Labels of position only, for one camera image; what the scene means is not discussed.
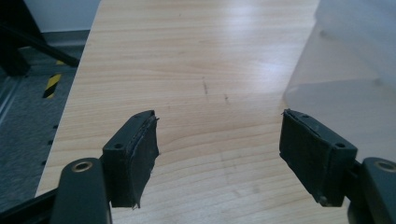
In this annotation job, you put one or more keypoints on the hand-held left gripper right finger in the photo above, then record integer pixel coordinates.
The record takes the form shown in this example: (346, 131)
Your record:
(314, 158)

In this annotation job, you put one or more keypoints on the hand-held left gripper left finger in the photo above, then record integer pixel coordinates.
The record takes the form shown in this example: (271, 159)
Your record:
(127, 161)

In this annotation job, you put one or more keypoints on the clear plastic storage box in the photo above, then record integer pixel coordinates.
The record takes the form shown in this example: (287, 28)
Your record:
(348, 62)

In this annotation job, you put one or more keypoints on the yellow black striped tape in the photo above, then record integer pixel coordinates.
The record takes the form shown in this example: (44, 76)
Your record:
(52, 84)

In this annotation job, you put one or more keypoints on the black metal stand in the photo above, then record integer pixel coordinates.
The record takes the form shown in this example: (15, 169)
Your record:
(12, 46)

